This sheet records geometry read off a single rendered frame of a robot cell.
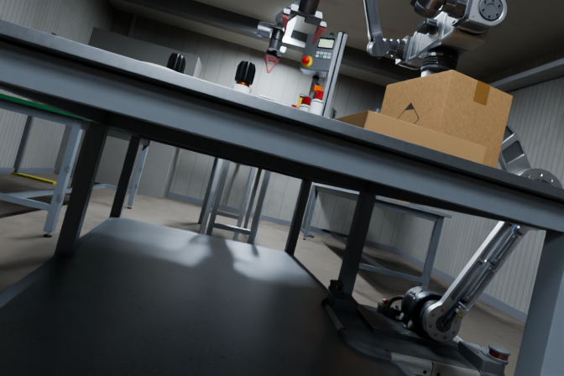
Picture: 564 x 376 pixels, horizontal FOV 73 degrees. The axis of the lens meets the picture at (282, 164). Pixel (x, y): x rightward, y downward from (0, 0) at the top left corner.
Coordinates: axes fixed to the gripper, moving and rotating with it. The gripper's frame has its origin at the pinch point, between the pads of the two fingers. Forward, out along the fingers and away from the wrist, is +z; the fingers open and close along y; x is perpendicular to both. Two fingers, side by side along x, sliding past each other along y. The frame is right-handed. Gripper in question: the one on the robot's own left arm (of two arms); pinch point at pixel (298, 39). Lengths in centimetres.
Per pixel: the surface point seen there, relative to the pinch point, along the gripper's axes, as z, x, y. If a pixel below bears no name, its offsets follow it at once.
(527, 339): 22, 80, -59
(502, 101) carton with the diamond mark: -6, 22, -60
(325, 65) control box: 29, -57, -21
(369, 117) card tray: -12, 65, -11
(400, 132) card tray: -11, 65, -17
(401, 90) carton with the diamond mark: 3.5, 10.3, -35.9
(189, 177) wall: 382, -345, 78
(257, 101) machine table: -13, 71, 9
